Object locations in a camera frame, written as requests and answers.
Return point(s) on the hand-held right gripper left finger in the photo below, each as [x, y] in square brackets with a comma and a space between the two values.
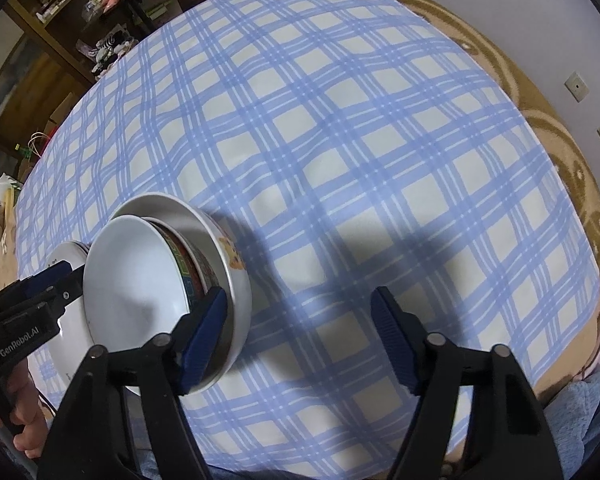
[205, 340]

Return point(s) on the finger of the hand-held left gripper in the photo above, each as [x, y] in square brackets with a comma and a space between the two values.
[55, 277]
[70, 297]

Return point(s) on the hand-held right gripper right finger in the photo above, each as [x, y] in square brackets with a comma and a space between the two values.
[392, 340]

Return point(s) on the white cherry print plate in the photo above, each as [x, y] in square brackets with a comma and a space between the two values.
[72, 355]

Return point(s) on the small red patterned bowl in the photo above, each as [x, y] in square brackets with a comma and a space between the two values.
[130, 285]

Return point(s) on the large white bowl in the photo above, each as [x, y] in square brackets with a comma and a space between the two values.
[241, 290]

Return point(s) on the small bowl with round print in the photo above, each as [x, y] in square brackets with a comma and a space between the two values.
[202, 242]

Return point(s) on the person's left hand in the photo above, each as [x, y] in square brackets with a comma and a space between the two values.
[30, 420]

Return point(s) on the wooden wardrobe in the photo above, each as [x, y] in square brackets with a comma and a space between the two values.
[25, 90]

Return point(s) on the blue plaid cloth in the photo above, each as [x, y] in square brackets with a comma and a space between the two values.
[355, 135]

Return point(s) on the light blue fleece garment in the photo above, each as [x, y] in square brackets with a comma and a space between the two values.
[590, 410]

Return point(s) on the wooden corner shelf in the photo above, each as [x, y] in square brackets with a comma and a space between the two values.
[55, 45]

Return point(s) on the wicker basket with plush toys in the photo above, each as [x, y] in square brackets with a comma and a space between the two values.
[107, 50]

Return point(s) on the small side table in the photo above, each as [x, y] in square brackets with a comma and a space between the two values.
[140, 10]

